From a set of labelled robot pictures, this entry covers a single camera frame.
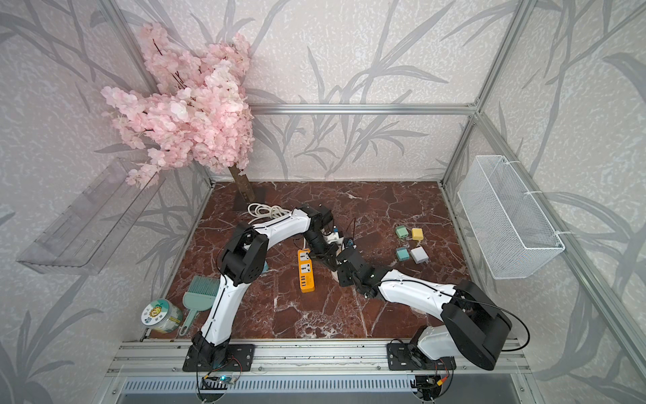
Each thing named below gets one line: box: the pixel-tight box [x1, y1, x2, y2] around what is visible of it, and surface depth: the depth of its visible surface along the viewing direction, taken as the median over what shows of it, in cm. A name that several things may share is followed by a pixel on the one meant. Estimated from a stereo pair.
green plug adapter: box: [395, 225, 409, 239], surface depth 104 cm
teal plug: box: [396, 246, 410, 262], surface depth 96 cm
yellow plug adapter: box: [411, 227, 424, 241], surface depth 103 cm
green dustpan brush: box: [179, 275, 221, 336], surface depth 88 cm
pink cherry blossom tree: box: [100, 22, 256, 203], surface depth 73 cm
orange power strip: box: [296, 248, 316, 294], surface depth 90 cm
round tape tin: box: [140, 297, 184, 335], surface depth 77 cm
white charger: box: [410, 245, 429, 265], surface depth 96 cm
